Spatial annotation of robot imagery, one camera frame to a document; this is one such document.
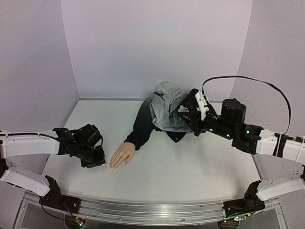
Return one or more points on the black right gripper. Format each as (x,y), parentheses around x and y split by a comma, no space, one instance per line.
(193,118)

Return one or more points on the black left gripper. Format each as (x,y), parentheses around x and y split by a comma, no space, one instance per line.
(101,160)

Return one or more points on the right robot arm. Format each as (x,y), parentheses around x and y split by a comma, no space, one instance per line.
(229,127)

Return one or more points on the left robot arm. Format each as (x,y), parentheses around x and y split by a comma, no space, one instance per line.
(84,143)

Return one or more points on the black grey jacket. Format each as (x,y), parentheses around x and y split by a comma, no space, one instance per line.
(159,112)

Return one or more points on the mannequin hand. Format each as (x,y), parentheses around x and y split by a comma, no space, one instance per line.
(123,155)

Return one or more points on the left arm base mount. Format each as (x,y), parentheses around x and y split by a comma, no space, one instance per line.
(56,200)

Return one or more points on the aluminium front rail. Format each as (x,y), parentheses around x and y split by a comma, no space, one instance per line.
(165,214)

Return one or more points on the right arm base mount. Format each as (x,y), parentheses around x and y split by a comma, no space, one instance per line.
(249,204)

